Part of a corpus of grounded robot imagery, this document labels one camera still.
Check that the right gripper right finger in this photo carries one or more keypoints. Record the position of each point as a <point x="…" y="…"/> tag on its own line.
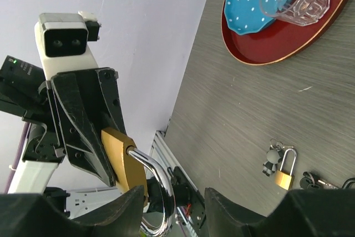
<point x="310" y="212"/>

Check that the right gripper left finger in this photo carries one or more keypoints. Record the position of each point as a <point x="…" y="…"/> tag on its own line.
<point x="34" y="215"/>

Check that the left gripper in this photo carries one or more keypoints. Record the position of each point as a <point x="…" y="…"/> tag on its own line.
<point x="79" y="105"/>

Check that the black keys of orange padlock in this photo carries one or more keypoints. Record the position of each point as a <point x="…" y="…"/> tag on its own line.
<point x="313" y="181"/>

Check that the large brass padlock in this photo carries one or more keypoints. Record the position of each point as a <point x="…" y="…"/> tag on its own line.
<point x="129" y="164"/>

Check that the panda keychain with keys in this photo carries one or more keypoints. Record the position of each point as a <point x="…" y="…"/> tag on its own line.
<point x="274" y="156"/>

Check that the orange black padlock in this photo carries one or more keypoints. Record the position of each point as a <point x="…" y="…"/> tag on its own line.
<point x="348" y="183"/>

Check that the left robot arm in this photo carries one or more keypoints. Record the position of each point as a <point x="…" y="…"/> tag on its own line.
<point x="24" y="93"/>

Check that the red round tray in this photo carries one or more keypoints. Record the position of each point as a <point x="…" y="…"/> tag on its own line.
<point x="279" y="41"/>

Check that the blue dotted plate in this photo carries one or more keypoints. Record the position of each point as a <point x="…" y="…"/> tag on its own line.
<point x="255" y="4"/>

